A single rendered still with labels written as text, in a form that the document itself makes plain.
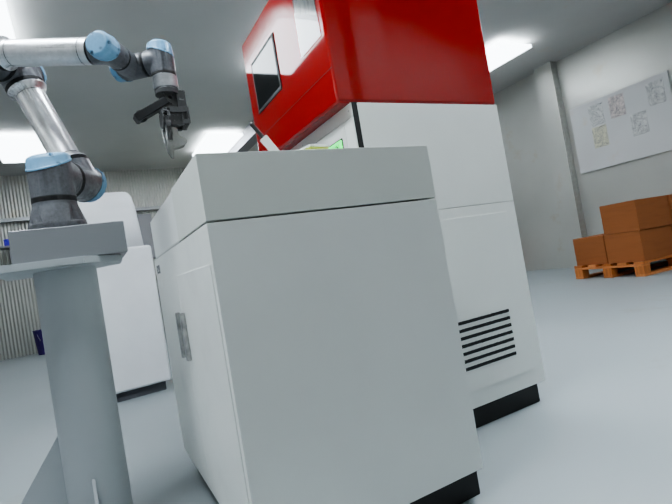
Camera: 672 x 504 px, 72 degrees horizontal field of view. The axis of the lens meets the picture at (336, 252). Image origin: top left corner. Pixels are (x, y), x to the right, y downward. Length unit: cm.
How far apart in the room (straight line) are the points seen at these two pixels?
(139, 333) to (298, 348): 257
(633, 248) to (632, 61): 282
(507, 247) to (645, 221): 415
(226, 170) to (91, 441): 86
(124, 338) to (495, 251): 255
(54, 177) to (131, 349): 218
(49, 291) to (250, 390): 69
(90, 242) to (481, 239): 134
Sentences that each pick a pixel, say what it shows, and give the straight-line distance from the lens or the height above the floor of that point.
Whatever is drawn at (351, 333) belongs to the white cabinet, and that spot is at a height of 52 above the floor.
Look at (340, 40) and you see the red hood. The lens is 174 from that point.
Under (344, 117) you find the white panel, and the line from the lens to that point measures 169.
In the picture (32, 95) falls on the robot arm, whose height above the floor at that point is 137.
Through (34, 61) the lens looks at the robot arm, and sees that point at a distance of 169.
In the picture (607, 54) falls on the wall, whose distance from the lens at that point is 794.
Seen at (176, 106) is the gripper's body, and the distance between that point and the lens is 160.
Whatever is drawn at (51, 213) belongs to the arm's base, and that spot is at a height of 96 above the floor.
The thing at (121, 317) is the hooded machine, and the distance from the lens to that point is 354.
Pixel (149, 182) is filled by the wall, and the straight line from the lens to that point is 1012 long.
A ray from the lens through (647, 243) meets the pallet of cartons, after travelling 604.
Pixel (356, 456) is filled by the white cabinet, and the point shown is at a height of 24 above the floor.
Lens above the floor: 69
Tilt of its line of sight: 1 degrees up
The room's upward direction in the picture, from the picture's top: 10 degrees counter-clockwise
